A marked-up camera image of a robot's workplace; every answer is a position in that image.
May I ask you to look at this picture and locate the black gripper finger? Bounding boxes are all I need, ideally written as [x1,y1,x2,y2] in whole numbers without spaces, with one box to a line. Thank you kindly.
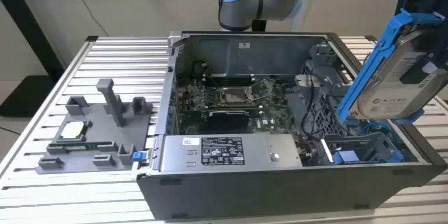
[401,66,448,84]

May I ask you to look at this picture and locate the hard disk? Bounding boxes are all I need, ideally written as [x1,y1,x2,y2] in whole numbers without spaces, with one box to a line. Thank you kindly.
[338,8,448,125]

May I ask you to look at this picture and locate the blue disk wire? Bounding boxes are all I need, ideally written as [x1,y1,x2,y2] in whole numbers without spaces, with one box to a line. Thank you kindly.
[359,119,390,142]

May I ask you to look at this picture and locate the perforated metal disk bay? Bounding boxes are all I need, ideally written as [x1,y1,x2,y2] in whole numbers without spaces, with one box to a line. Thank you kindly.
[294,44,355,141]

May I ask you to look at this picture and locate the blue empty disk carrier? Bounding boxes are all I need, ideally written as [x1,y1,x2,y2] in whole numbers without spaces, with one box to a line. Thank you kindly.
[333,150,361,164]

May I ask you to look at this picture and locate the black RAM slot row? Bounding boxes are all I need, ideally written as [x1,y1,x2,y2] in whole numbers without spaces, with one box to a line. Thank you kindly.
[202,74,257,87]

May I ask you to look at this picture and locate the green motherboard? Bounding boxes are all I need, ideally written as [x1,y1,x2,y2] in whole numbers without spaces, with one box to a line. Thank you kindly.
[174,76,306,135]

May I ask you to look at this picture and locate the metal socket cover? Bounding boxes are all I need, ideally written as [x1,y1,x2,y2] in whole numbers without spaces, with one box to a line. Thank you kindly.
[249,81,277,101]

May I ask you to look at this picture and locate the CPU socket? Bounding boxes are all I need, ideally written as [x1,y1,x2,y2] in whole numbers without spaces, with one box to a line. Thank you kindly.
[219,87,251,104]

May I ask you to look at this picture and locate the thin metal locking lever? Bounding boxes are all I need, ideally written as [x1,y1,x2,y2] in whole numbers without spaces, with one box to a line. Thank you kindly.
[206,73,222,89]

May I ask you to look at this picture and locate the silver power supply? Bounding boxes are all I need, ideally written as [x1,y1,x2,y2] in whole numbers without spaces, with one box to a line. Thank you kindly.
[159,133,305,170]

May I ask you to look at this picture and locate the dark grey PC case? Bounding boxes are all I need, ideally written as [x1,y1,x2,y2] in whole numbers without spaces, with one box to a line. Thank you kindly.
[131,30,445,221]

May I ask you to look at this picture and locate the grey parts rack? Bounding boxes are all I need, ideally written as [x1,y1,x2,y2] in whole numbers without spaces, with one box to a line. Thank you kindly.
[37,78,155,175]

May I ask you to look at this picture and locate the green RAM stick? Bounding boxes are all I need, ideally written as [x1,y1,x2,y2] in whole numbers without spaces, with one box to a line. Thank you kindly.
[49,142,117,149]

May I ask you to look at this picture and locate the silver CPU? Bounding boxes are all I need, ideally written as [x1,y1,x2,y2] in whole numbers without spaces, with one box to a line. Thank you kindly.
[61,122,90,141]

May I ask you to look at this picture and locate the grey disk bay bracket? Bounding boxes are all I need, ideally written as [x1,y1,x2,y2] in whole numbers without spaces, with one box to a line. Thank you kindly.
[321,132,407,166]

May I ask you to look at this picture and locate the black wire bundle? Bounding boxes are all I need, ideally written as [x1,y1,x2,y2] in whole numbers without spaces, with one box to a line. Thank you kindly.
[301,64,351,142]

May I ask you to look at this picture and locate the red and black wires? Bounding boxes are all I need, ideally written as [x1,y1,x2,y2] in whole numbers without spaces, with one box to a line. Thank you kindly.
[297,139,317,157]

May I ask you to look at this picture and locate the thin black wall cable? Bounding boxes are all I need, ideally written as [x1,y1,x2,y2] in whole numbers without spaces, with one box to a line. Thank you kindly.
[66,0,109,36]

